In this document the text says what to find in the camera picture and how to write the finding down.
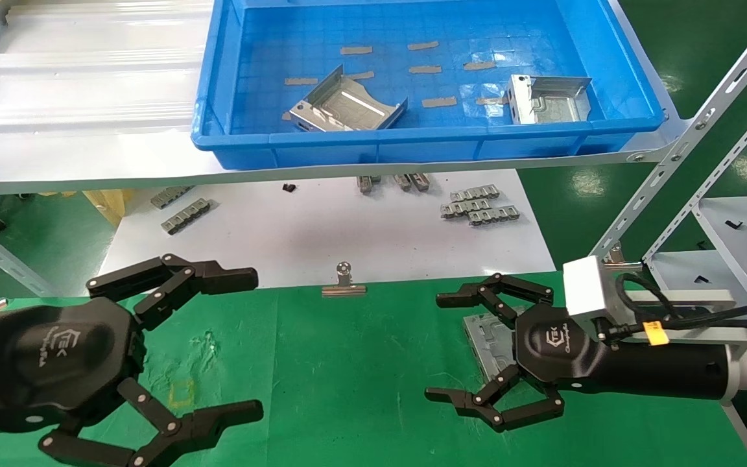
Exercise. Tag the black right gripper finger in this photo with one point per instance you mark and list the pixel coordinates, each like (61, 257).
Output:
(497, 408)
(493, 292)

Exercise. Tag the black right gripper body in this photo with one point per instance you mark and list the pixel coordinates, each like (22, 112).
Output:
(558, 344)

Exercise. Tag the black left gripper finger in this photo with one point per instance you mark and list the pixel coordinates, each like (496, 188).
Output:
(205, 421)
(179, 279)

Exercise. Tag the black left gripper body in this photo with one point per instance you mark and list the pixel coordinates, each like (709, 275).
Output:
(43, 357)

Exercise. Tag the sheet metal part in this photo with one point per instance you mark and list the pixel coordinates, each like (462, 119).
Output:
(347, 107)
(487, 344)
(552, 104)

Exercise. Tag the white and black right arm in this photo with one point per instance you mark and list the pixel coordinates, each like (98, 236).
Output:
(672, 370)

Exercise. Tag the grey metal hinge strip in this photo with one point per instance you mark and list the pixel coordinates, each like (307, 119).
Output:
(464, 208)
(403, 181)
(185, 216)
(493, 215)
(171, 196)
(420, 181)
(367, 183)
(474, 193)

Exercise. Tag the grey metal bar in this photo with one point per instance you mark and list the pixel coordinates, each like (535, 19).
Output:
(23, 269)

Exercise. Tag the silver binder clip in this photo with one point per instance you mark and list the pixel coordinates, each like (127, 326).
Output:
(616, 258)
(344, 288)

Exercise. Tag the yellow cardboard piece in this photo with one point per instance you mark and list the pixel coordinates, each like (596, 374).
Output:
(107, 202)

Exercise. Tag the green table mat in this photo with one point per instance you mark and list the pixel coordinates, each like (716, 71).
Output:
(347, 370)

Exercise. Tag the blue plastic bin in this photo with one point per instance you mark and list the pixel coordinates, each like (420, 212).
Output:
(270, 139)

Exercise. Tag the perforated grey rack upright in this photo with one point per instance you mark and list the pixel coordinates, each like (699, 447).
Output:
(704, 120)
(723, 165)

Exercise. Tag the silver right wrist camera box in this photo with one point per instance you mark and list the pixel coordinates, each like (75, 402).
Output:
(591, 288)

